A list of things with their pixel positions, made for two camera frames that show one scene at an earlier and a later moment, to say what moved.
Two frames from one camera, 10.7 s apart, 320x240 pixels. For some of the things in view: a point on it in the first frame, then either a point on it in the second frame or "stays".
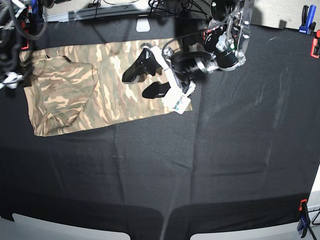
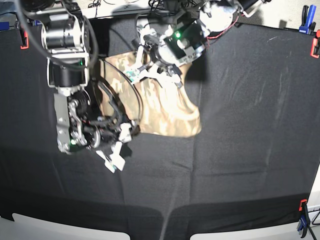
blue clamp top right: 308,25 stays
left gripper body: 11,80 → 108,134
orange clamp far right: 315,49 stays
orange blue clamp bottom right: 304,220 stays
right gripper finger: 175,98 → 132,72
